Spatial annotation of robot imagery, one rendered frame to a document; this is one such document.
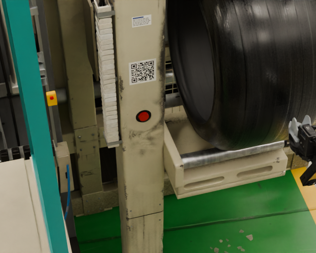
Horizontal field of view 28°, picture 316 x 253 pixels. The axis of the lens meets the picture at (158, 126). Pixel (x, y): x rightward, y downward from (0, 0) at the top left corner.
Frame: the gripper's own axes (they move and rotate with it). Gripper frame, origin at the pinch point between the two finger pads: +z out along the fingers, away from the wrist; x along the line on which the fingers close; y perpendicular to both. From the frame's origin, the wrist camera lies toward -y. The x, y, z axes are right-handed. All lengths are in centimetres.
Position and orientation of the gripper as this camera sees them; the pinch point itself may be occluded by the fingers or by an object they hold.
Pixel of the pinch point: (293, 126)
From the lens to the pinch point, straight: 169.5
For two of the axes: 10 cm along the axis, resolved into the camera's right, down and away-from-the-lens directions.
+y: -0.3, -8.1, -5.8
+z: -2.8, -5.5, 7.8
